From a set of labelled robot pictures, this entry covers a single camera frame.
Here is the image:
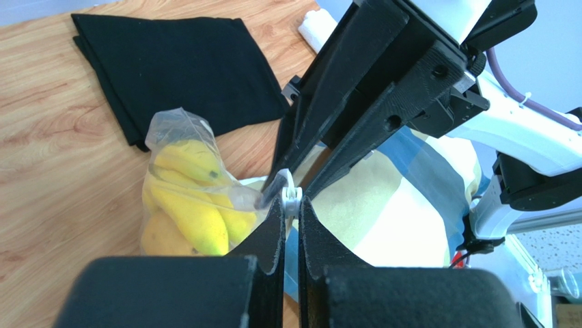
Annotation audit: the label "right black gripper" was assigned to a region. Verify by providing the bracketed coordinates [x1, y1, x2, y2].
[261, 1, 537, 205]

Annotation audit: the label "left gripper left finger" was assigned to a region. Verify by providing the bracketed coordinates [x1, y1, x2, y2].
[55, 199, 286, 327]

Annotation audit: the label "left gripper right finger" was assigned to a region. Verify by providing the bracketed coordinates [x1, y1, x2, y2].
[299, 199, 522, 327]

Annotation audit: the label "clear zip top bag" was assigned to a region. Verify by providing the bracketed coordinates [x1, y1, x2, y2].
[138, 107, 303, 256]

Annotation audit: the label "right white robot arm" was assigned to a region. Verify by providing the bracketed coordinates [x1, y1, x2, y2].
[268, 1, 581, 241]

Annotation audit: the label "yellow fake bananas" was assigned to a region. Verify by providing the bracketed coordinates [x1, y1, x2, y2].
[140, 139, 260, 256]

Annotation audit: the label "white rolled towel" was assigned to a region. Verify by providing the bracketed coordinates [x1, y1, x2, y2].
[298, 8, 337, 54]

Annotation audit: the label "plaid checkered pillow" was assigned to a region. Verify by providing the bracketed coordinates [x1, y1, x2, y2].
[240, 127, 492, 301]

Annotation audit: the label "black folded cloth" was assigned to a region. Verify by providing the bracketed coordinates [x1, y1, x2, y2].
[71, 14, 290, 151]

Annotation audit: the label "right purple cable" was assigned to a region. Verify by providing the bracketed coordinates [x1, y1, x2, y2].
[485, 45, 582, 133]

